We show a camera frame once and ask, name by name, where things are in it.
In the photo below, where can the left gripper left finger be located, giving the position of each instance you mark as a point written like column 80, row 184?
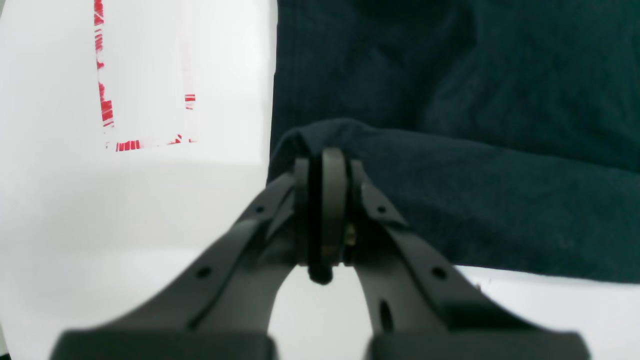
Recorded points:
column 220, row 307

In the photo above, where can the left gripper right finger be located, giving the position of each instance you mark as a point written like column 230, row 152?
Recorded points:
column 420, row 307

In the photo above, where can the black t-shirt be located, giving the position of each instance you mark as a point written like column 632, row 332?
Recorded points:
column 506, row 132

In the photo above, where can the red tape rectangle marking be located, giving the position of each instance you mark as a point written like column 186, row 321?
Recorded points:
column 145, row 73

